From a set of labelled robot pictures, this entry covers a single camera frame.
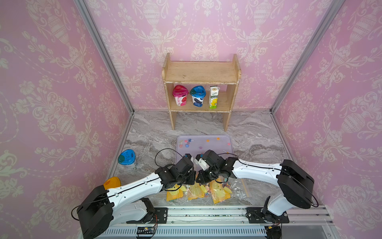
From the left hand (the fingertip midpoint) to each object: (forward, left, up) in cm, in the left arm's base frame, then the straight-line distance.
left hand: (197, 179), depth 79 cm
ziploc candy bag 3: (-3, -23, -3) cm, 23 cm away
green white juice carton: (+39, -9, +25) cm, 47 cm away
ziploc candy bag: (-7, +12, -4) cm, 15 cm away
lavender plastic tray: (+26, -1, -6) cm, 26 cm away
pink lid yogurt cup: (+42, +11, +25) cm, 50 cm away
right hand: (-1, 0, -1) cm, 1 cm away
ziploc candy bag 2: (-6, 0, -2) cm, 6 cm away
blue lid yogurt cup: (+42, 0, +25) cm, 48 cm away
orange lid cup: (-3, +44, +2) cm, 44 cm away
